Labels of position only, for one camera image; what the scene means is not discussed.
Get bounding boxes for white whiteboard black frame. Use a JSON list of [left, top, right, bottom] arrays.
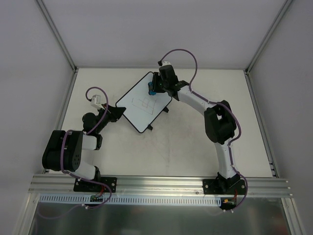
[[115, 71, 172, 133]]

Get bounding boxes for white slotted cable duct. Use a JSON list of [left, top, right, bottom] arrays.
[[39, 194, 222, 207]]

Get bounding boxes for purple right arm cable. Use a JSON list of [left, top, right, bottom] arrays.
[[160, 48, 248, 216]]

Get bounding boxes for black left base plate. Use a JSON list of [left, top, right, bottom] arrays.
[[73, 176, 117, 193]]

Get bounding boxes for blue whiteboard eraser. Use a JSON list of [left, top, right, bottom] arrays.
[[148, 82, 156, 95]]

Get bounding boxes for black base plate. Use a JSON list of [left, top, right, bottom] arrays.
[[202, 179, 247, 195], [73, 176, 117, 193]]

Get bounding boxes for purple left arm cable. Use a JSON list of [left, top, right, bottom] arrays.
[[39, 87, 113, 218]]

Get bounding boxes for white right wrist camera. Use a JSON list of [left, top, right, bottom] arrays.
[[157, 60, 171, 67]]

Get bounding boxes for aluminium mounting rail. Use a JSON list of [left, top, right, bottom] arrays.
[[28, 174, 293, 198]]

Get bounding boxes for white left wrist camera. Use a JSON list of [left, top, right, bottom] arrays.
[[90, 95, 104, 110]]

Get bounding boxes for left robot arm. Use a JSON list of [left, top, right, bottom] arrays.
[[42, 104, 126, 191]]

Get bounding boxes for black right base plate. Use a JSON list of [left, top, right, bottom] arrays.
[[202, 179, 247, 195]]

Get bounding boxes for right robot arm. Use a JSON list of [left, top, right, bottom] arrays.
[[148, 61, 241, 194]]

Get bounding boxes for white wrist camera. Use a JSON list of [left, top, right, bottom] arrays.
[[90, 95, 104, 110], [157, 60, 171, 67]]

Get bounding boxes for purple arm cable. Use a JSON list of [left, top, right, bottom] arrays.
[[160, 48, 248, 216], [39, 87, 113, 218]]

